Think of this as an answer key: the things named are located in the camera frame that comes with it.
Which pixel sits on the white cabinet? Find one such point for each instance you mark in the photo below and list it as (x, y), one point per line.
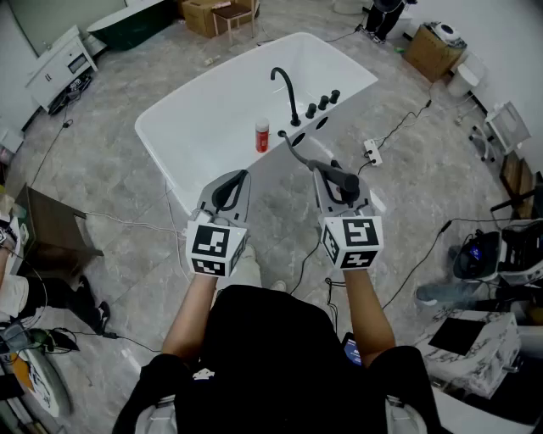
(55, 72)

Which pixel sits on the person's left forearm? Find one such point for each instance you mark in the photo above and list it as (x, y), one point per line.
(191, 313)

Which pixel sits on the cardboard box with white device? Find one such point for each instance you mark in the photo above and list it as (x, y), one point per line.
(428, 55)

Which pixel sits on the person's black shirt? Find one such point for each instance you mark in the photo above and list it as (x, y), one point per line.
(271, 364)

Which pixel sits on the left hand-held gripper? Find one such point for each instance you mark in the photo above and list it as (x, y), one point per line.
(212, 248)

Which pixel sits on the black faucet knob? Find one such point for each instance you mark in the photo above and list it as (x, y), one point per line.
(311, 111)
(335, 96)
(323, 102)

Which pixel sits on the white rack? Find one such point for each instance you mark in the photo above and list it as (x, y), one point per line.
(505, 127)

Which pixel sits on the white power strip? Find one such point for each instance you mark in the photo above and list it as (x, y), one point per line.
(373, 152)

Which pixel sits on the wooden stool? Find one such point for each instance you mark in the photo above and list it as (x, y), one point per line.
(233, 12)

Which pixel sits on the red bottle with white cap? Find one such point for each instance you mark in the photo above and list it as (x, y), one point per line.
(262, 137)

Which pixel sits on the white bathtub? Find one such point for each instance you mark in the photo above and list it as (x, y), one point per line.
(220, 110)

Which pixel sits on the white round bin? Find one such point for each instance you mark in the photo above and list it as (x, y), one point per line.
(462, 80)

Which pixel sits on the blue phone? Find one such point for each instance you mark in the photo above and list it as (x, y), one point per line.
(352, 349)

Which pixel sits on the black bag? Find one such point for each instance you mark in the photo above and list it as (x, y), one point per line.
(477, 254)

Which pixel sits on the open cardboard box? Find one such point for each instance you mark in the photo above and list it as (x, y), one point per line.
(199, 17)

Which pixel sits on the black shower head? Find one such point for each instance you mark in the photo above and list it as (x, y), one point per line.
(337, 176)

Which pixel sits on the brown wooden chair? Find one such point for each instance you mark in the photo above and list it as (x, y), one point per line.
(519, 182)

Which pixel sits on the black mat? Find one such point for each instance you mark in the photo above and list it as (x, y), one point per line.
(458, 337)

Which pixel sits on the black curved faucet spout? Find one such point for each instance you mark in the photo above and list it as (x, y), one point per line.
(292, 97)

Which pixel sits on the dark wooden side table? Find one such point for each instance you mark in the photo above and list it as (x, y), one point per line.
(51, 229)

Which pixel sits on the orange and white board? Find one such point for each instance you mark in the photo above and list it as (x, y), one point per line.
(38, 381)

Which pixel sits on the person's right forearm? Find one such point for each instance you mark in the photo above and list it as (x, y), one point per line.
(367, 313)

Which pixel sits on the person's white shoe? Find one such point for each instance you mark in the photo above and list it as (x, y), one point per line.
(249, 265)
(278, 285)

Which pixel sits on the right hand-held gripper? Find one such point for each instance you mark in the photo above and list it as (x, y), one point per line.
(352, 241)

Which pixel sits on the white round device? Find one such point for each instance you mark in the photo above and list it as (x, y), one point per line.
(447, 30)

